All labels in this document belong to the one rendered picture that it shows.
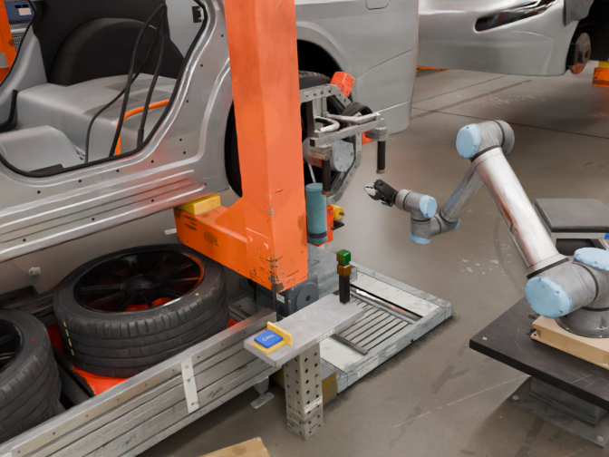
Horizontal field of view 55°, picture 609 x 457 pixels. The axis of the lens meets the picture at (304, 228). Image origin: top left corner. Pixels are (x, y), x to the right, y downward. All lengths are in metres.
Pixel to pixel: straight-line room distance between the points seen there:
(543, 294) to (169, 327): 1.29
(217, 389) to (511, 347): 1.08
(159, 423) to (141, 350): 0.26
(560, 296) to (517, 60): 2.98
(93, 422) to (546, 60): 3.99
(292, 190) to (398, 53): 1.35
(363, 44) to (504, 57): 2.01
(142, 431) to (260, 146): 1.03
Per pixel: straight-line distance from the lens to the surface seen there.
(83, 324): 2.22
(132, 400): 2.07
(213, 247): 2.39
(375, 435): 2.32
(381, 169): 2.61
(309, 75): 2.63
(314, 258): 2.99
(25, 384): 2.06
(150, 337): 2.16
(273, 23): 1.89
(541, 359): 2.27
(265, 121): 1.90
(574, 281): 2.14
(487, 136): 2.23
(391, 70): 3.16
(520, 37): 4.78
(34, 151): 2.97
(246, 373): 2.32
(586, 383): 2.21
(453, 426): 2.39
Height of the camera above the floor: 1.60
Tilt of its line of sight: 24 degrees down
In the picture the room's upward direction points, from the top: 3 degrees counter-clockwise
